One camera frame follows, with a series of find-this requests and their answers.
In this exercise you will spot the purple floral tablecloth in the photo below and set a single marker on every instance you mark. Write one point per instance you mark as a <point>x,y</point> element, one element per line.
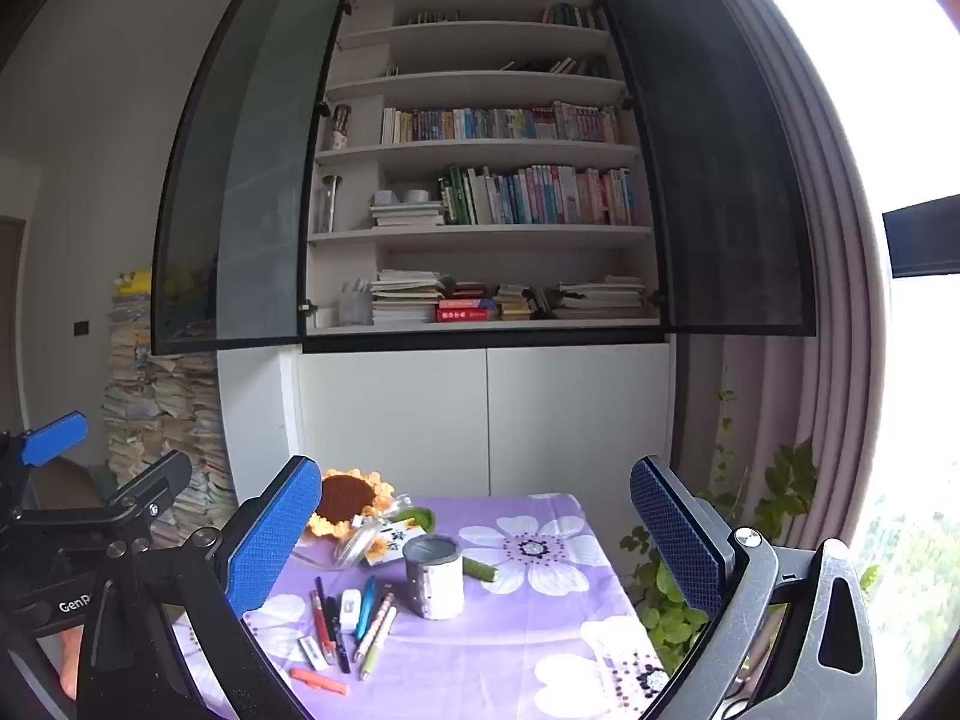
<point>525,645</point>

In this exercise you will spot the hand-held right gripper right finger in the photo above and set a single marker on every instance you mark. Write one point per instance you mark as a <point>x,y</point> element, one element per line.
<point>675,532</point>

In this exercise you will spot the grey white pen holder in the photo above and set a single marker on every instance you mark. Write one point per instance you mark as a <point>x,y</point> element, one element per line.
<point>435,577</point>

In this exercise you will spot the teal pencil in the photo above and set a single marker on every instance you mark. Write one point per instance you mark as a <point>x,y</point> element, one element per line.
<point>365,607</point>

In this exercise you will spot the clear pen cup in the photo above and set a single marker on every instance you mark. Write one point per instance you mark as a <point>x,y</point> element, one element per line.
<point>354,307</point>

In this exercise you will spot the white bookcase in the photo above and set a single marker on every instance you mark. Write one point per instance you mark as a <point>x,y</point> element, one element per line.
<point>480,236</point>

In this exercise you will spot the crochet sunflower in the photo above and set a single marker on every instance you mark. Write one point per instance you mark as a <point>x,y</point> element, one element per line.
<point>349,499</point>

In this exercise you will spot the black marker pen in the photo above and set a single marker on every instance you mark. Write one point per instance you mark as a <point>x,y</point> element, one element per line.
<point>339,637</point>

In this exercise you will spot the translucent white ribbon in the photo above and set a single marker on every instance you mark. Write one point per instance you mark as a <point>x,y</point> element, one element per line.
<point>352,544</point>

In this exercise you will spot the yellow plush toy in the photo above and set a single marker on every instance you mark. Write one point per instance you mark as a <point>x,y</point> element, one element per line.
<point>131,283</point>

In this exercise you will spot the green potted plant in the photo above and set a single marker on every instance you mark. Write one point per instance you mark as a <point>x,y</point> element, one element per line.
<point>787,480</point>

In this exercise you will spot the pink checked pen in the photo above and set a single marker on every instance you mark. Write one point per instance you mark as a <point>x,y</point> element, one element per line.
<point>382,626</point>

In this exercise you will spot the white correction tape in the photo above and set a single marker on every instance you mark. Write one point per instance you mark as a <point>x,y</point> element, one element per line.
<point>349,610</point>

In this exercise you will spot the leaning group of books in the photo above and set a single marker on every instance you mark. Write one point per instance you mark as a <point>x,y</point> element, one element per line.
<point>562,66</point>

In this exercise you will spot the red capped pen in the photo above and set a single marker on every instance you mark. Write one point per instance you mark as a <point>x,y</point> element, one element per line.
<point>322,626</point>

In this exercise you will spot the short stack of books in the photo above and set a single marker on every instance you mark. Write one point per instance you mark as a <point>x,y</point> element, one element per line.
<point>517,301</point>

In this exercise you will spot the white eraser grey sleeve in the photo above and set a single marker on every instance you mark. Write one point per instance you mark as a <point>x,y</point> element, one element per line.
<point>315,650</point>

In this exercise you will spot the glass jar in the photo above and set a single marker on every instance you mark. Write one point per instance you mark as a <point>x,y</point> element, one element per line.
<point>328,206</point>

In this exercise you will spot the orange pen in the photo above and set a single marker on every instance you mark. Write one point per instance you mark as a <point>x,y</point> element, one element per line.
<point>319,682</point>

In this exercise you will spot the small group of books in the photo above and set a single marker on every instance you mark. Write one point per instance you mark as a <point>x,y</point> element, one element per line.
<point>574,16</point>
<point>435,16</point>

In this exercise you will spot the stack of pale books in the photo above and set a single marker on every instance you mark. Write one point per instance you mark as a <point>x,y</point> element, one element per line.
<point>405,214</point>
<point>409,296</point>

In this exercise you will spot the pink curtain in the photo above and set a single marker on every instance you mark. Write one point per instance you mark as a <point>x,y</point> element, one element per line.
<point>825,315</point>

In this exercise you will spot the dark glass cabinet door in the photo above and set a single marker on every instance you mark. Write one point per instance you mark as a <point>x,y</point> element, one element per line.
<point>712,165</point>
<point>240,165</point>

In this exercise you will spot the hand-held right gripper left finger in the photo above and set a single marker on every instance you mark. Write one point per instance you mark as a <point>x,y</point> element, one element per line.
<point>270,540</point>

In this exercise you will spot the grey tape roll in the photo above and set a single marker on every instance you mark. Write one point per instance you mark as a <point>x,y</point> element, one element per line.
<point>416,195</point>

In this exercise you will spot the tall stacks of papers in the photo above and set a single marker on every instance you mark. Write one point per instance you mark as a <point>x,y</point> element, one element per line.
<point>165,405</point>

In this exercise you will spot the white sunflower card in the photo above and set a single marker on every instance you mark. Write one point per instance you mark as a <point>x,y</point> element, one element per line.
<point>394,544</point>

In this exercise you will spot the wide stack of books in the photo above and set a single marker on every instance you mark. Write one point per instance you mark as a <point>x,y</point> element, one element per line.
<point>600,298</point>

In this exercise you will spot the green pen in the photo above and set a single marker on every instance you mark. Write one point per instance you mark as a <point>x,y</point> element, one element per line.
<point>377,649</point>

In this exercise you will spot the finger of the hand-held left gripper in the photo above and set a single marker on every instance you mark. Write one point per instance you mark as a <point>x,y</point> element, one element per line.
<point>52,439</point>
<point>161,480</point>

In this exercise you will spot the pile of red books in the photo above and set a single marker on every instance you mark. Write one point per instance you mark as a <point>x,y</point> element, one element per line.
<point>465,309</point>

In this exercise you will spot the thin black pen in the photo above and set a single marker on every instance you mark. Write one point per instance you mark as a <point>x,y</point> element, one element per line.
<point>320,592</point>

